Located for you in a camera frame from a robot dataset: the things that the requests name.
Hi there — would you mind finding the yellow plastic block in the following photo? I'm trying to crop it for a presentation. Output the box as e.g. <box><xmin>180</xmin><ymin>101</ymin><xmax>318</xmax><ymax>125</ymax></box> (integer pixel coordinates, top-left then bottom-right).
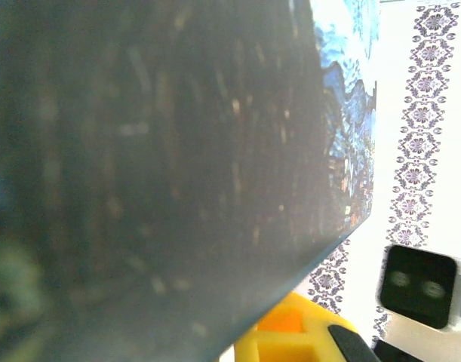
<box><xmin>232</xmin><ymin>291</ymin><xmax>371</xmax><ymax>362</ymax></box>

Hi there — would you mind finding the blue painting print box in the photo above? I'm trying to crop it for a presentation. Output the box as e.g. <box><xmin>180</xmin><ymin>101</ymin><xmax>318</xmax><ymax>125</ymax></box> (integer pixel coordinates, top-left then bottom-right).
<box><xmin>0</xmin><ymin>0</ymin><xmax>379</xmax><ymax>362</ymax></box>

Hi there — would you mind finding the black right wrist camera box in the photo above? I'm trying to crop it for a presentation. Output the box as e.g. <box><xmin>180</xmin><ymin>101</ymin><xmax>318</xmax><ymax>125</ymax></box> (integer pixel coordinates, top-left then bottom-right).
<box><xmin>378</xmin><ymin>244</ymin><xmax>461</xmax><ymax>335</ymax></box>

